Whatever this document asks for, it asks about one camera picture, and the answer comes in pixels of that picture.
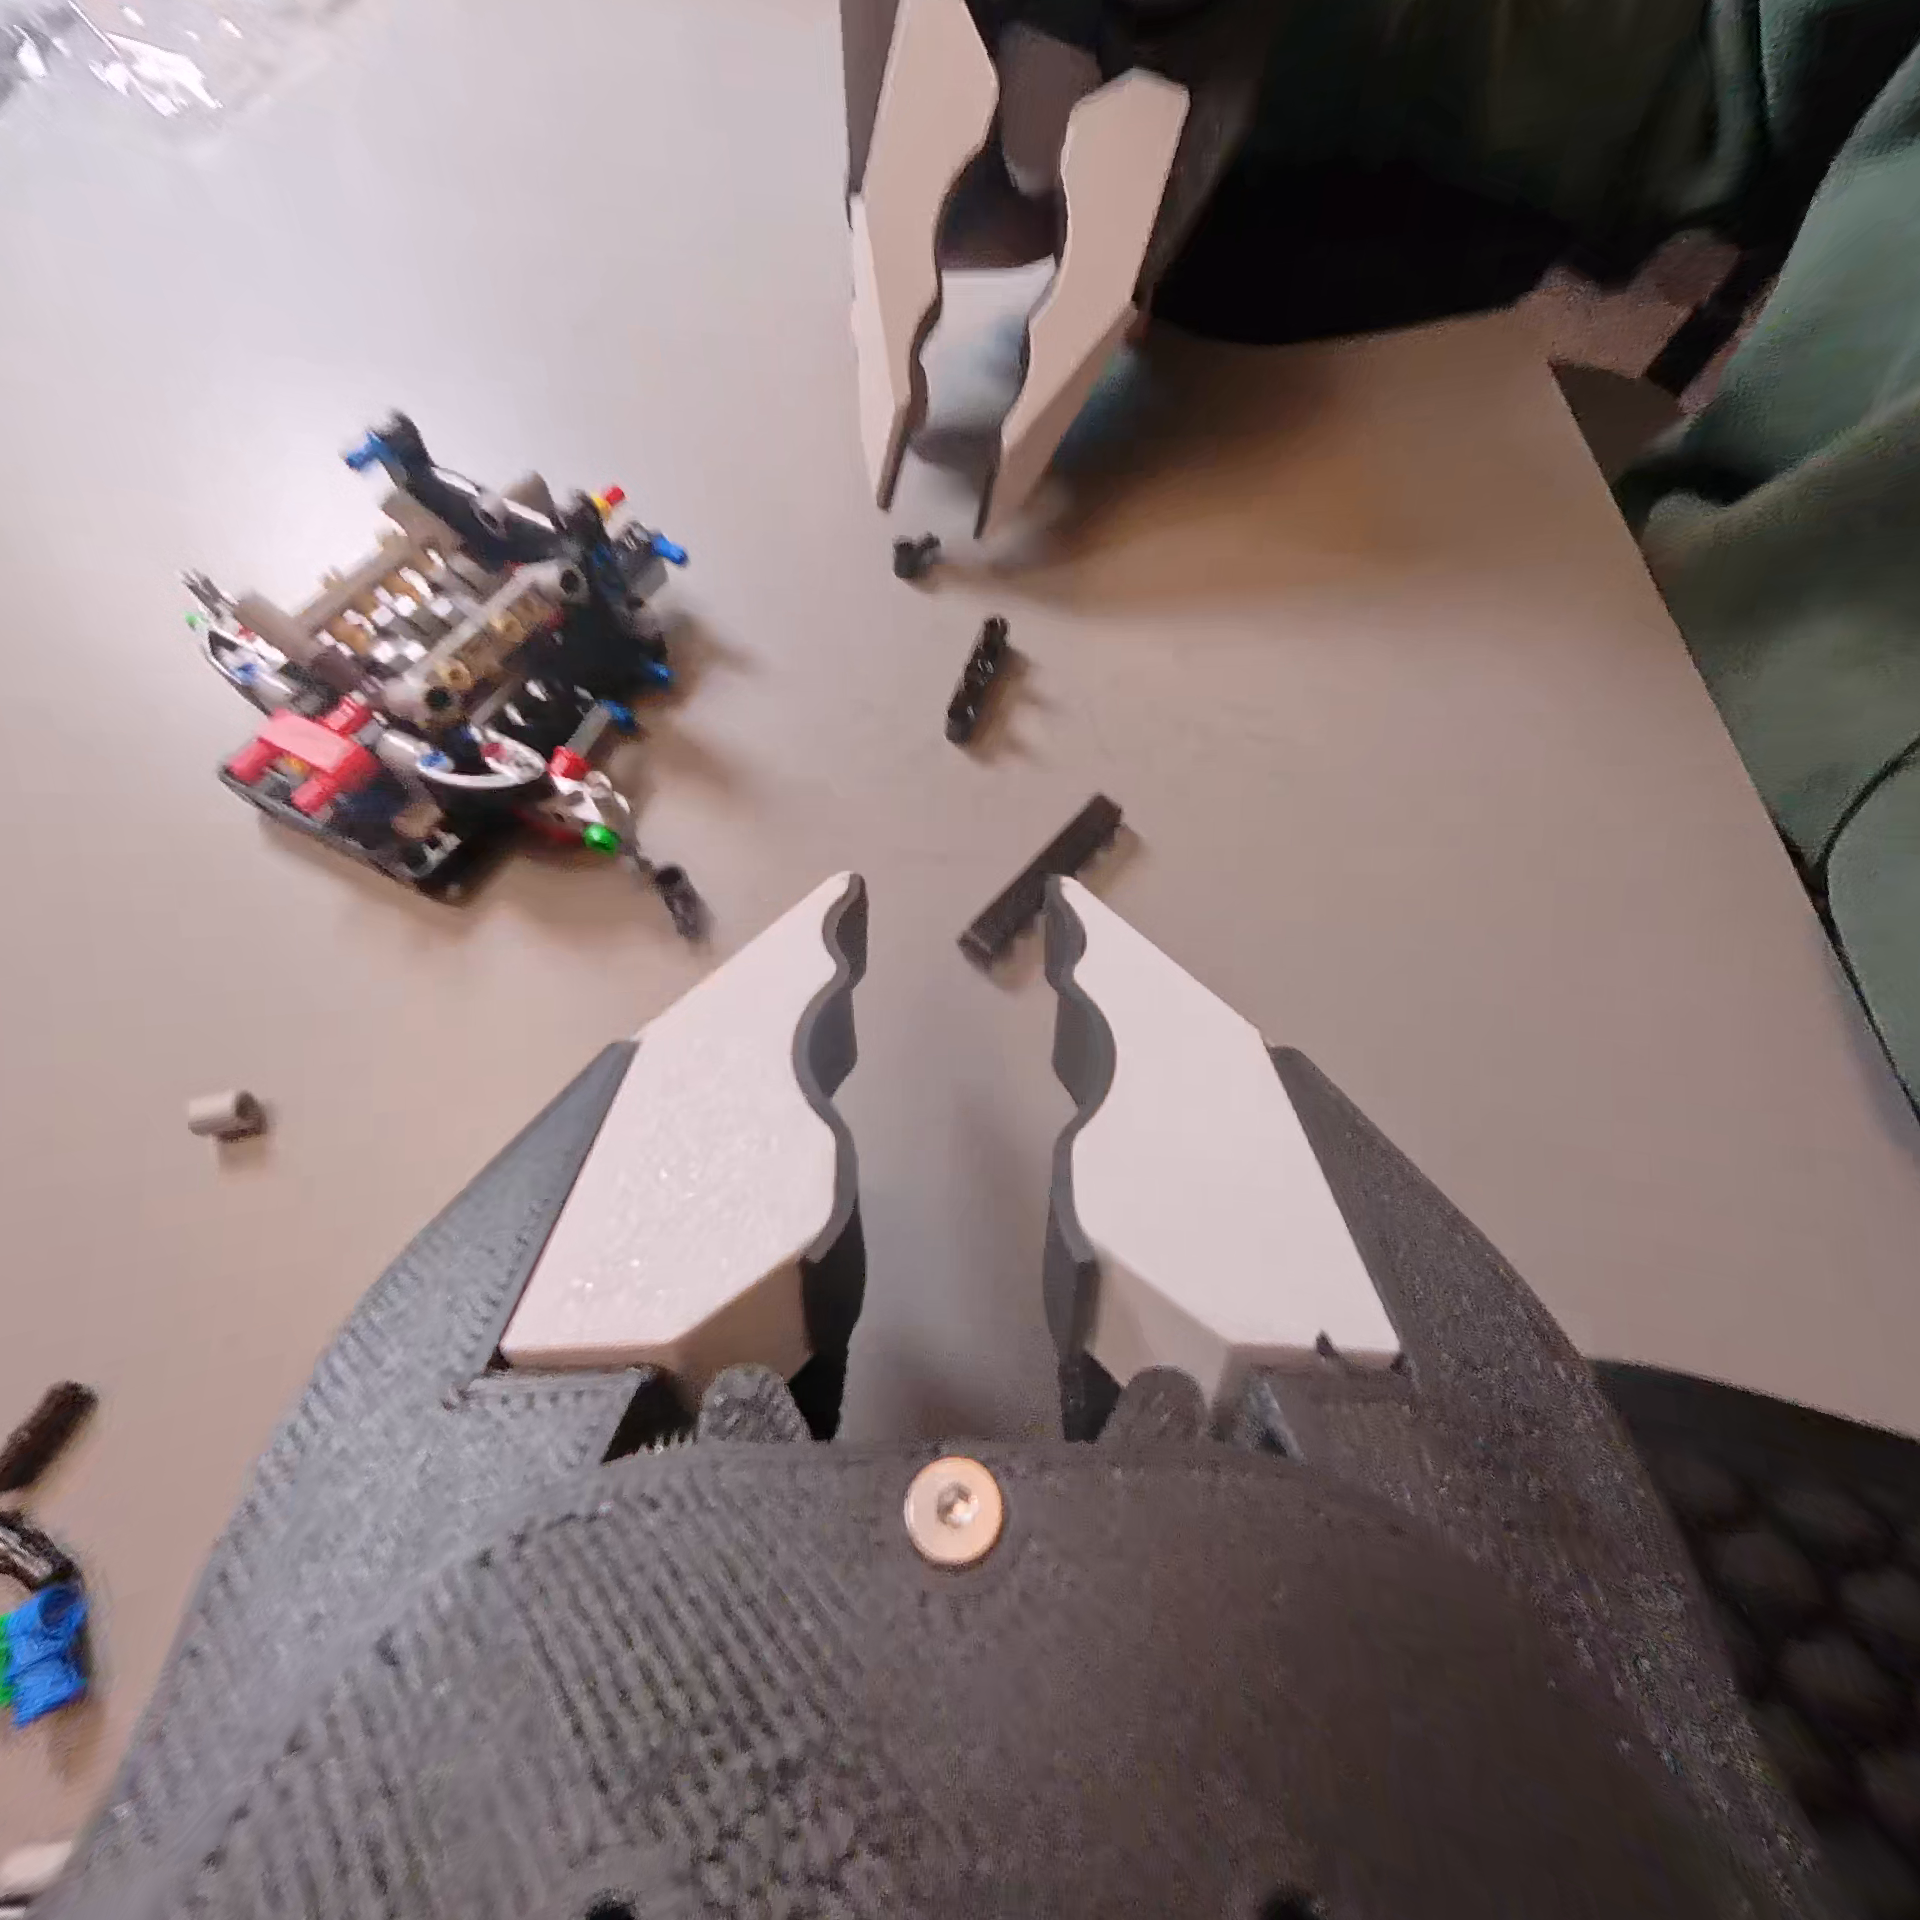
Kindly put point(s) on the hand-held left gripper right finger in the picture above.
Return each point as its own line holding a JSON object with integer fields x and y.
{"x": 1215, "y": 1200}

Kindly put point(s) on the long black lego beam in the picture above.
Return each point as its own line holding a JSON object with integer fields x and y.
{"x": 1042, "y": 886}

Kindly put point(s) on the black lego pin connector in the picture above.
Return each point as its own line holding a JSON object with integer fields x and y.
{"x": 677, "y": 892}
{"x": 914, "y": 556}

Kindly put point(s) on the grey lego bushing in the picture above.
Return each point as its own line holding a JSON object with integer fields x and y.
{"x": 224, "y": 1114}

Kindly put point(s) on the pile of loose lego pieces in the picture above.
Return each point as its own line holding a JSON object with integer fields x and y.
{"x": 43, "y": 1651}

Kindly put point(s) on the short black lego beam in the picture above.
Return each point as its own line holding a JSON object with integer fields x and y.
{"x": 978, "y": 682}

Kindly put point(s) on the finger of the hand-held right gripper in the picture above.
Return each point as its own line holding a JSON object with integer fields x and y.
{"x": 914, "y": 150}
{"x": 1118, "y": 226}

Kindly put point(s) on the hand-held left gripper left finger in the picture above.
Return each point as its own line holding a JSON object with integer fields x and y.
{"x": 691, "y": 1200}

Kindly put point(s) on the clear crumpled plastic bag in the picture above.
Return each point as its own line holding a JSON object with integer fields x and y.
{"x": 150, "y": 67}

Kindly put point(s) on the multicolour lego chassis assembly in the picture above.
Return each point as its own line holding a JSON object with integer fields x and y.
{"x": 434, "y": 661}

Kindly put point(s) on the person's right forearm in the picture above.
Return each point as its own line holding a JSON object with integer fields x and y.
{"x": 1499, "y": 91}

